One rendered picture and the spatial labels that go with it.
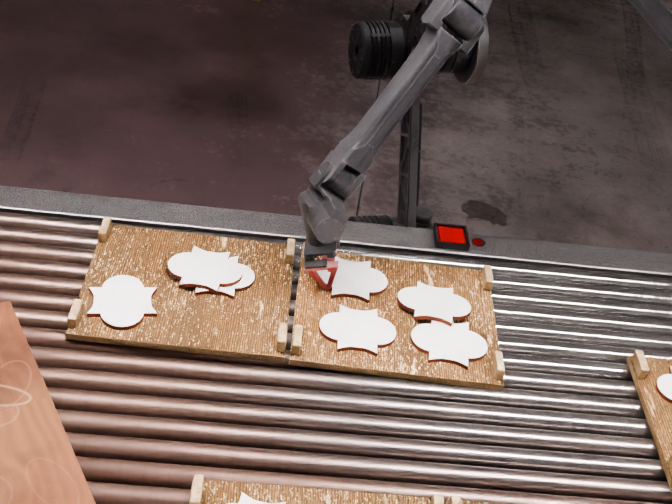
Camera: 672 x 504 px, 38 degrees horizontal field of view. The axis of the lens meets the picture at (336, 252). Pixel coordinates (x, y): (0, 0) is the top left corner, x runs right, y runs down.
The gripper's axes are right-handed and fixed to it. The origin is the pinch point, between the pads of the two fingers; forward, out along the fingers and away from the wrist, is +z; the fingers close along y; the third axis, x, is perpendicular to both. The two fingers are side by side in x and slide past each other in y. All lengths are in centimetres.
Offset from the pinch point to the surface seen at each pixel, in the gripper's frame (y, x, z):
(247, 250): 5.4, 17.2, -3.7
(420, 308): -8.1, -18.7, 4.6
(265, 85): 252, 61, 82
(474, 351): -17.6, -28.8, 8.4
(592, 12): 400, -110, 132
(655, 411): -26, -62, 19
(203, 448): -49, 18, -2
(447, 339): -15.2, -23.7, 7.0
